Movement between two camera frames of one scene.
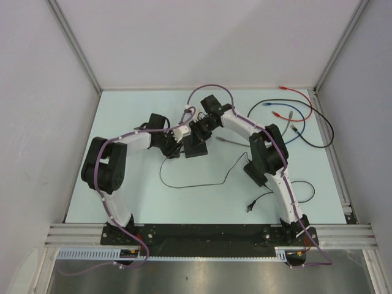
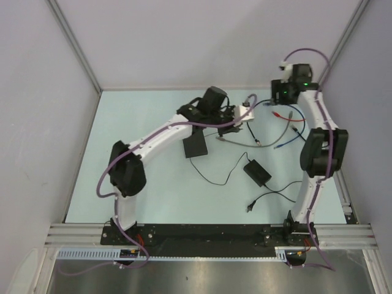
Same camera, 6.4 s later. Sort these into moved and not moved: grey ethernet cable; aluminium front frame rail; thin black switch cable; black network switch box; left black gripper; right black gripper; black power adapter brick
Moved: thin black switch cable; right black gripper; left black gripper
Not moved: black power adapter brick; grey ethernet cable; aluminium front frame rail; black network switch box
